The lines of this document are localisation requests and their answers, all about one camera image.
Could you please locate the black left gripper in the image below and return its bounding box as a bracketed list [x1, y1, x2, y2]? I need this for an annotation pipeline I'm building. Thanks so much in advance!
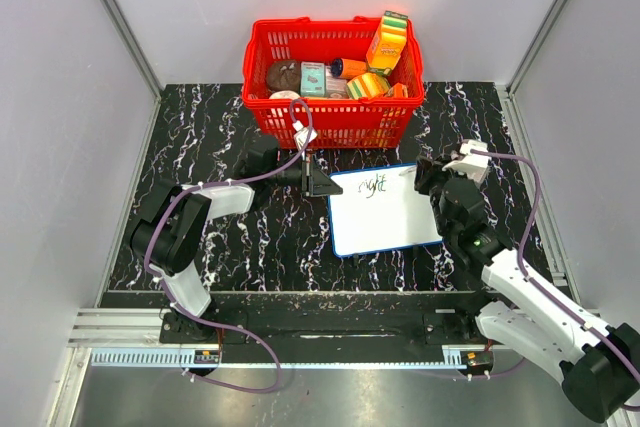
[267, 152, 343, 198]

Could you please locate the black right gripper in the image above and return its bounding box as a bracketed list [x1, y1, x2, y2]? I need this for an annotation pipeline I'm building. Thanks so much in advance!
[414, 154, 470, 238]

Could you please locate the black whiteboard marker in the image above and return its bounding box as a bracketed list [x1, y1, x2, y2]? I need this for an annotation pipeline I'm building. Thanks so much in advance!
[399, 166, 417, 176]

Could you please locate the blue framed whiteboard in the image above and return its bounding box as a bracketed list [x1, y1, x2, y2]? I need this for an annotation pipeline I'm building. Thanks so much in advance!
[328, 164, 442, 258]

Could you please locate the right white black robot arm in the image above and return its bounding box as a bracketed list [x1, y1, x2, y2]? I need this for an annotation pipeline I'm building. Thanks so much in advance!
[414, 149, 639, 423]

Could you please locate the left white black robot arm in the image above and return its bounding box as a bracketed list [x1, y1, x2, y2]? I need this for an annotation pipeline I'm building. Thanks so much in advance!
[126, 135, 343, 343]

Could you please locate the pink white eraser box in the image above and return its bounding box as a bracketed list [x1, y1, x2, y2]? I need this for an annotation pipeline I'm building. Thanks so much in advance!
[473, 156, 490, 185]

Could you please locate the orange snack packet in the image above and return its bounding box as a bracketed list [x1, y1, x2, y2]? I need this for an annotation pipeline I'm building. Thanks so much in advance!
[385, 83, 409, 99]

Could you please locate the pink white small box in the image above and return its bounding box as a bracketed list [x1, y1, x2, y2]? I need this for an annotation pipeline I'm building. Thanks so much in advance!
[325, 65, 349, 99]

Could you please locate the white round lid container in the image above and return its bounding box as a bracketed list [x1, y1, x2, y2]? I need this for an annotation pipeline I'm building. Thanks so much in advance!
[269, 90, 300, 101]

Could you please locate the red plastic shopping basket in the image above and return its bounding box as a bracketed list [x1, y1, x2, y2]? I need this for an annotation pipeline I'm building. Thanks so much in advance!
[242, 11, 424, 149]

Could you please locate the yellow green sponge pack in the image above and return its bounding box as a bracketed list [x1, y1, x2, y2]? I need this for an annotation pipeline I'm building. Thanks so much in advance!
[346, 72, 391, 100]

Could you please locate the teal small box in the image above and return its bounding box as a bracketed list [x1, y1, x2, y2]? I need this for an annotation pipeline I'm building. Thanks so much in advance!
[300, 62, 326, 98]

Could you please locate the brown round bread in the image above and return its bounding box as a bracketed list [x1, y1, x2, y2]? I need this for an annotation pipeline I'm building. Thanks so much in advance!
[266, 59, 302, 92]

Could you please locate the orange blue-capped bottle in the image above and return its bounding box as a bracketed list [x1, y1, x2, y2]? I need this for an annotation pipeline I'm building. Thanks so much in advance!
[330, 58, 368, 80]

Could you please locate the orange juice carton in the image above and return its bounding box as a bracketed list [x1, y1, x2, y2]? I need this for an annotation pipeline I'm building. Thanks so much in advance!
[365, 11, 408, 76]

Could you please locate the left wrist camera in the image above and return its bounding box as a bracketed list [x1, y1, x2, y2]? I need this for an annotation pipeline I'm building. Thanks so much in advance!
[292, 121, 317, 151]

